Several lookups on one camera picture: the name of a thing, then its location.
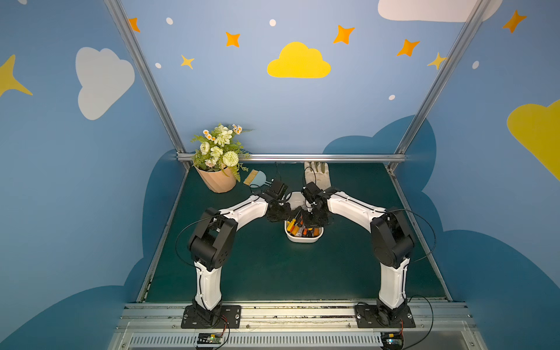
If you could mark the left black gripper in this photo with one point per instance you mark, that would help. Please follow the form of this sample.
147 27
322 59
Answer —
282 212

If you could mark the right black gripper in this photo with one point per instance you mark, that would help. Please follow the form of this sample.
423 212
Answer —
316 214

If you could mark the white plastic storage box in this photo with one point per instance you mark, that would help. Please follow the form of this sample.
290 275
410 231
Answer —
296 200

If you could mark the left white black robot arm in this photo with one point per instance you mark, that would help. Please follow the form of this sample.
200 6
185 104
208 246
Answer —
211 243

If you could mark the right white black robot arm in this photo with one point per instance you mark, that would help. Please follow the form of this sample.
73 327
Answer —
391 236

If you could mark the beige work glove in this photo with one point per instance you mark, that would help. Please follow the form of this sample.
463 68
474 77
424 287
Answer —
317 172

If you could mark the tan flower pot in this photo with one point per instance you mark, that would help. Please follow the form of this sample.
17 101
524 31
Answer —
220 181

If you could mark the white green artificial flowers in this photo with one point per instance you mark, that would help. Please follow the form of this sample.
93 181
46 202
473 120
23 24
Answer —
219 150

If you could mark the right small circuit board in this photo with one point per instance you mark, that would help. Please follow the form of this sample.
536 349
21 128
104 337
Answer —
392 341

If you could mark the small circuit board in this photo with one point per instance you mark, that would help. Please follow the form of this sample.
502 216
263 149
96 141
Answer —
392 341
208 339

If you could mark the left small circuit board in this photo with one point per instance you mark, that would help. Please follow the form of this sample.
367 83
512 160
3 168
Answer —
208 339

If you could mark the yellow handle screwdriver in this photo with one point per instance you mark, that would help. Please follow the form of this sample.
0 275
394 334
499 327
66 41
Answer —
292 226

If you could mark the horizontal aluminium frame rail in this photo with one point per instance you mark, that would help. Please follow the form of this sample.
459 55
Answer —
329 158

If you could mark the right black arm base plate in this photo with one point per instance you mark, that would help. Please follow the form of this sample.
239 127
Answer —
373 316

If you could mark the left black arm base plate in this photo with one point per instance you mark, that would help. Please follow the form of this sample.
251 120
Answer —
197 317

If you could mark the front aluminium mounting rail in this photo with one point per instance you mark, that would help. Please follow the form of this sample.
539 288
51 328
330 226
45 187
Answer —
309 324

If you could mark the left aluminium frame post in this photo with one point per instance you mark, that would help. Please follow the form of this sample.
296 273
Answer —
119 16

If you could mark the aluminium frame post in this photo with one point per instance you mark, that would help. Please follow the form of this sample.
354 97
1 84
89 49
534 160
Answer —
119 16
467 33

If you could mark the right aluminium frame post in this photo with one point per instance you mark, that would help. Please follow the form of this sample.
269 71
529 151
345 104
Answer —
467 33

